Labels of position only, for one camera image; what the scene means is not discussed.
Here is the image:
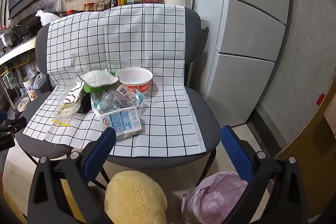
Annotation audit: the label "steel pot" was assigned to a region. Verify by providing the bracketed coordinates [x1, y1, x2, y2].
[0, 30, 16, 47]

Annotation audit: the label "printed paper cup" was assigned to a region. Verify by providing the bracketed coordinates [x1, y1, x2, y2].
[22, 74, 38, 101]

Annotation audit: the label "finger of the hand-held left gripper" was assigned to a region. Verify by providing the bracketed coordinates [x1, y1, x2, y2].
[0, 111, 27, 152]

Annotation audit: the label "pink plastic bag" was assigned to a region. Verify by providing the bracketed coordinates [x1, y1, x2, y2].
[181, 171, 248, 224]

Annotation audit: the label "clear bag with yellow print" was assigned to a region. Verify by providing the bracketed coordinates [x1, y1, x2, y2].
[51, 101, 80, 127]

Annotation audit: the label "clear plastic packaging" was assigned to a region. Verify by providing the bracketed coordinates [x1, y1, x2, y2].
[91, 84, 145, 115]

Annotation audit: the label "white black checkered cloth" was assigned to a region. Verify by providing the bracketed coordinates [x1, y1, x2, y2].
[22, 3, 206, 157]

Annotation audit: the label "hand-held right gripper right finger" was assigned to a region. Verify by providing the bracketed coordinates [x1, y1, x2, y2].
[221, 126, 306, 224]

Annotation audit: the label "yellow cable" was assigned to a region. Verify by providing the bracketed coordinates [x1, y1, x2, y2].
[14, 56, 30, 68]

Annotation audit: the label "white blue printed packet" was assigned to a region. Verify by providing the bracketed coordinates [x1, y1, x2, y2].
[100, 106, 142, 141]

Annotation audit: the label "white tape roll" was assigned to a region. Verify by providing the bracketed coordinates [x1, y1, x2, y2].
[14, 95, 30, 111]

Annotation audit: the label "grey office chair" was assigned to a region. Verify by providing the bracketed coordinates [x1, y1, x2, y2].
[14, 4, 222, 188]

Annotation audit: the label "white plastic bag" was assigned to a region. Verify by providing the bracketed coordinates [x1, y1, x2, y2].
[35, 9, 59, 26]

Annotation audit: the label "grey refrigerator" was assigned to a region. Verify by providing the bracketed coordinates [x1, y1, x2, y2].
[191, 0, 290, 127]

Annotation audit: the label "white foil lid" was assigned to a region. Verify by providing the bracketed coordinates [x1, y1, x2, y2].
[78, 69, 120, 88]

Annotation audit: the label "red white paper bowl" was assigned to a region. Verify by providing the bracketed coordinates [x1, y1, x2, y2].
[115, 67, 153, 94]

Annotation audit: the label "grey plastic jug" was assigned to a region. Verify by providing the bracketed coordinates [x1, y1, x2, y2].
[33, 73, 53, 96]

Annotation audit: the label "black white printed wrapper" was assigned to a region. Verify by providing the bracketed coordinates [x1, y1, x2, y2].
[64, 81, 86, 105]

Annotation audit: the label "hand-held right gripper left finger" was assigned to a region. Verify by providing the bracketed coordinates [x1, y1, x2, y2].
[28, 127, 117, 224]

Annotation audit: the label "yellow fuzzy mop head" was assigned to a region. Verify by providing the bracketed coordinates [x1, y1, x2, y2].
[104, 170, 168, 224]

